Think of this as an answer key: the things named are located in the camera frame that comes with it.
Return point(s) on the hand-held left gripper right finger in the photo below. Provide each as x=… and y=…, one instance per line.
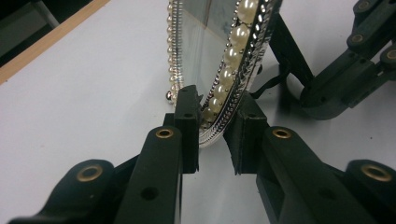
x=295, y=180

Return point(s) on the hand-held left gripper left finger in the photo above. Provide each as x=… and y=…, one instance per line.
x=155, y=174

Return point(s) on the white metal stand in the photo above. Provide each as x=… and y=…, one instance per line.
x=46, y=14

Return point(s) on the oval pearl picture frame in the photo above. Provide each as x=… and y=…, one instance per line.
x=202, y=56

